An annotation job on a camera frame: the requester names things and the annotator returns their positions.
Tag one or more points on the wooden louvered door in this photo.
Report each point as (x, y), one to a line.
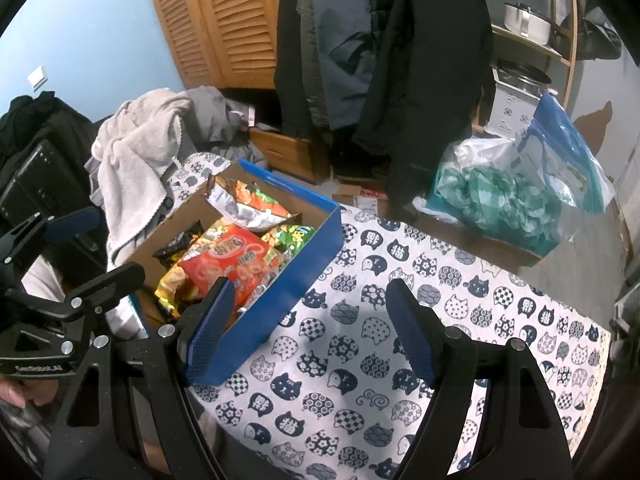
(222, 43)

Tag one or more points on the blue cardboard box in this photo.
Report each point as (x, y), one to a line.
(227, 336)

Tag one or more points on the orange green snack bag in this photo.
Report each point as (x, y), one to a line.
(245, 205)

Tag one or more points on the wall light switch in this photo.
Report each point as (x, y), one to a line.
(37, 78)

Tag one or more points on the hanging dark coats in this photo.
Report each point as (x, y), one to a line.
(385, 85)

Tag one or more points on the black chair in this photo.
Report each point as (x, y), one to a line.
(45, 144)

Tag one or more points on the grey towel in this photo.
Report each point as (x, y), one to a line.
(155, 151)

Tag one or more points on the green bean snack bag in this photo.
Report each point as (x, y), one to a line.
(288, 239)

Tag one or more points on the wooden shelf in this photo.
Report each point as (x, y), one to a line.
(535, 50)

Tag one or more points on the black yellow snack bag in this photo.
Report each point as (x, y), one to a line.
(173, 251)

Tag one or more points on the blue white plastic bag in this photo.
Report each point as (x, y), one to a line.
(554, 155)

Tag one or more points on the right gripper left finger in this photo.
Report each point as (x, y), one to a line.
(96, 435)

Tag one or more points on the red shrimp chip bag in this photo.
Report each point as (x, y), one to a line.
(243, 258)

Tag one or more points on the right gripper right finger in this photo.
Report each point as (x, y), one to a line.
(521, 434)

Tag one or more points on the teal box with bags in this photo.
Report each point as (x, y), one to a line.
(479, 184)

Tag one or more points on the cat pattern tablecloth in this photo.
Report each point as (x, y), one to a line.
(381, 352)

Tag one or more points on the person's left hand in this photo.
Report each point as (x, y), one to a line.
(39, 392)

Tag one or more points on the white pot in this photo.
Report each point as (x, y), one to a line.
(524, 21)

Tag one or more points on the yellow biscuit pack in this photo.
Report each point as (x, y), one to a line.
(176, 289)

